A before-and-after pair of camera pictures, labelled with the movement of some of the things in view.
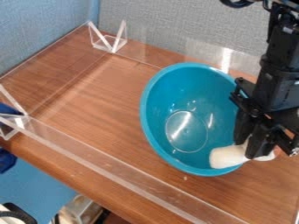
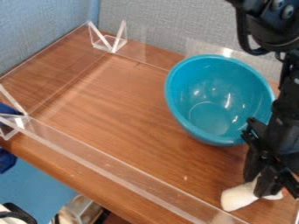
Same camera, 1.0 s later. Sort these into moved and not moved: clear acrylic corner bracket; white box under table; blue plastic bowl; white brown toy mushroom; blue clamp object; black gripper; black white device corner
Moved: black gripper; white brown toy mushroom; blue plastic bowl
Not moved: black white device corner; white box under table; clear acrylic corner bracket; blue clamp object
